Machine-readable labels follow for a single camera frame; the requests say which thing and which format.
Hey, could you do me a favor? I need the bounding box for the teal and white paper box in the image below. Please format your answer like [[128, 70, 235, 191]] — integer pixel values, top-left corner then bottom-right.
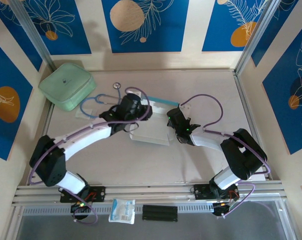
[[128, 94, 180, 147]]

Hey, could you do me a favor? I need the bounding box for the blue stethoscope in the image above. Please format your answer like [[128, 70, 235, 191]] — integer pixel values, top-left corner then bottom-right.
[[80, 82, 124, 119]]

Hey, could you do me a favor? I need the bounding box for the mint green zipped case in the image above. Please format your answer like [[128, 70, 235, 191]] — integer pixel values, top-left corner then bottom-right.
[[38, 62, 97, 112]]

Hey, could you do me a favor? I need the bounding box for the black ribbed block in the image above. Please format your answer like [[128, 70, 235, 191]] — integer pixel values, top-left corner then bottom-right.
[[142, 204, 179, 223]]

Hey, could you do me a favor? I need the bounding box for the black right controller board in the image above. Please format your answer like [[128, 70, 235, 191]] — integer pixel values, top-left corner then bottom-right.
[[211, 199, 239, 220]]

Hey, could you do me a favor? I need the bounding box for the black controller board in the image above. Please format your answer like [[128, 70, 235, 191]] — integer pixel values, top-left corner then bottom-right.
[[70, 201, 92, 221], [211, 199, 239, 220]]

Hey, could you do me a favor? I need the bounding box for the white gauze packet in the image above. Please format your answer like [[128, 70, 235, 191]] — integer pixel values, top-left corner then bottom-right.
[[108, 198, 136, 224]]

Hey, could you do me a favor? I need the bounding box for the black left controller board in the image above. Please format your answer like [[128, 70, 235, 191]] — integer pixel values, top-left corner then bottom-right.
[[70, 201, 92, 221]]

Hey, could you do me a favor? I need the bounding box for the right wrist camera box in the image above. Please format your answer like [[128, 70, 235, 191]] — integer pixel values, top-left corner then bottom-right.
[[177, 103, 192, 117]]

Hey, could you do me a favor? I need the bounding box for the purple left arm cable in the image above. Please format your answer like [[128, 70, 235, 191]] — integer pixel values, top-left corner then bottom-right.
[[27, 86, 153, 225]]

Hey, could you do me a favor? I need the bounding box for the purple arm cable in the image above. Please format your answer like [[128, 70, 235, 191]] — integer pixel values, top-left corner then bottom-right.
[[180, 93, 271, 218], [27, 86, 153, 225]]

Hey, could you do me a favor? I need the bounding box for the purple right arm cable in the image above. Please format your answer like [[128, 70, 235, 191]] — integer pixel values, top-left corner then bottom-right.
[[180, 93, 271, 218]]

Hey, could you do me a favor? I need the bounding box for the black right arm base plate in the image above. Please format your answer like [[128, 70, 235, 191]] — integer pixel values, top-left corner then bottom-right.
[[193, 183, 239, 201]]

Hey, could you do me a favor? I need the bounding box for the aluminium right side rail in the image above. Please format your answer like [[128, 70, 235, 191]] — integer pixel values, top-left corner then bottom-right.
[[233, 69, 273, 181]]

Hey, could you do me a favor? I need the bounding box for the aluminium front frame rail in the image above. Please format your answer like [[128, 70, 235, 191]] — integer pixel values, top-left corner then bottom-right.
[[12, 180, 288, 207]]

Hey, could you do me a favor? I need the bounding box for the aluminium left side rail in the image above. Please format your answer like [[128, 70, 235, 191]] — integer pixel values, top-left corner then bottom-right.
[[27, 103, 55, 186]]

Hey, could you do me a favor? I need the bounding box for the grey slotted cable duct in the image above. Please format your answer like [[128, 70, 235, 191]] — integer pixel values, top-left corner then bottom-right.
[[22, 202, 284, 217]]

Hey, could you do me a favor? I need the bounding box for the blue floral wall poster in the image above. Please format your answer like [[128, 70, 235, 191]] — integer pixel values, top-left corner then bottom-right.
[[101, 0, 190, 54], [250, 0, 302, 67], [201, 0, 269, 53], [20, 0, 92, 56], [0, 36, 34, 162], [261, 18, 302, 156], [0, 0, 44, 73]]

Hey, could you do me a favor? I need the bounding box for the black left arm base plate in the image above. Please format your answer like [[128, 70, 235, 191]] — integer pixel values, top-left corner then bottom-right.
[[60, 185, 107, 204]]

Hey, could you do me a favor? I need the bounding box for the aluminium right frame post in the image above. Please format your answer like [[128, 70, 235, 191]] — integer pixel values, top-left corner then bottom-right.
[[234, 0, 285, 76]]

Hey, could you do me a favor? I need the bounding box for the aluminium frame post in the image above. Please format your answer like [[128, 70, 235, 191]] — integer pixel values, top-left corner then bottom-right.
[[234, 0, 285, 76], [9, 0, 54, 74]]

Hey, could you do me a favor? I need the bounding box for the aluminium left frame post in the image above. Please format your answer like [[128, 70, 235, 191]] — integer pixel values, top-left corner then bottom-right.
[[9, 0, 54, 74]]

